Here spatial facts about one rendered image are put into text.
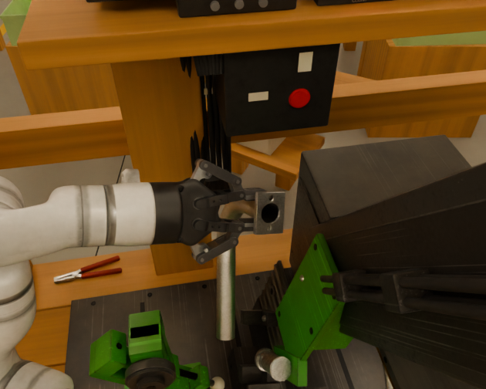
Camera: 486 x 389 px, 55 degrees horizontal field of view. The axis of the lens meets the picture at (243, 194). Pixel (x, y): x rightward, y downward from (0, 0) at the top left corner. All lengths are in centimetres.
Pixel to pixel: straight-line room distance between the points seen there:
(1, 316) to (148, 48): 37
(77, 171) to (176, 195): 237
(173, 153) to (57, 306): 48
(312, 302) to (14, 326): 40
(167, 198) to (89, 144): 47
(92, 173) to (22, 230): 235
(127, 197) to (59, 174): 239
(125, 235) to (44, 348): 62
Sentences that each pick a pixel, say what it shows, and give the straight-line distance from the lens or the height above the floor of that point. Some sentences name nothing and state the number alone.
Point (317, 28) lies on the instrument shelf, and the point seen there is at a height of 153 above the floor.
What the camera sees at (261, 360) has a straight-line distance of 83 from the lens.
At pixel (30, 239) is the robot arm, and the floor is 144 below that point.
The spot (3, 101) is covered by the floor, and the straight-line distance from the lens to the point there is 373.
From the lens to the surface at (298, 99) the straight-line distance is 72.
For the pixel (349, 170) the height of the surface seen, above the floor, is 124.
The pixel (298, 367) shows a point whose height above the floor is 111.
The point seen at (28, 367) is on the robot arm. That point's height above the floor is 117.
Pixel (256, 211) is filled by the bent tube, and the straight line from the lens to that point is 58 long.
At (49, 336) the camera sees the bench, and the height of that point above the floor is 88.
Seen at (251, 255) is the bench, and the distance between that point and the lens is 117.
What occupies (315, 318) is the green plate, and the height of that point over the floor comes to 120.
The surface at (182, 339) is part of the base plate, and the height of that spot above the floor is 90.
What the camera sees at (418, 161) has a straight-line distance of 93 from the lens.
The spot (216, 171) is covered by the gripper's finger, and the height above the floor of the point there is 142.
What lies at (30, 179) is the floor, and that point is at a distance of 295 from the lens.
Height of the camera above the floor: 180
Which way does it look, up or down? 44 degrees down
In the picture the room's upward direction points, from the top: straight up
